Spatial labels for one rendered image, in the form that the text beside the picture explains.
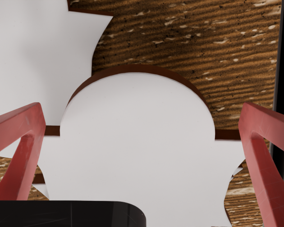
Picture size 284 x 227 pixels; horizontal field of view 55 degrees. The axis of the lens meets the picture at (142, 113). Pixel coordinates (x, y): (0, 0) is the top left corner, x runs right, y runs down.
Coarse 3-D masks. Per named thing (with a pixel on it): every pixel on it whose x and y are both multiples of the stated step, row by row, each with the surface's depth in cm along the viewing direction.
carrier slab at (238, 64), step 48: (96, 0) 16; (144, 0) 16; (192, 0) 16; (240, 0) 16; (96, 48) 17; (144, 48) 17; (192, 48) 17; (240, 48) 17; (240, 96) 19; (240, 192) 25
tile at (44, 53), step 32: (0, 0) 14; (32, 0) 14; (64, 0) 15; (0, 32) 15; (32, 32) 15; (64, 32) 15; (96, 32) 16; (0, 64) 16; (32, 64) 16; (64, 64) 17; (0, 96) 17; (32, 96) 18; (64, 96) 18
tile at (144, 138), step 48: (96, 96) 12; (144, 96) 12; (192, 96) 12; (48, 144) 14; (96, 144) 14; (144, 144) 14; (192, 144) 14; (240, 144) 14; (48, 192) 16; (96, 192) 16; (144, 192) 16; (192, 192) 16
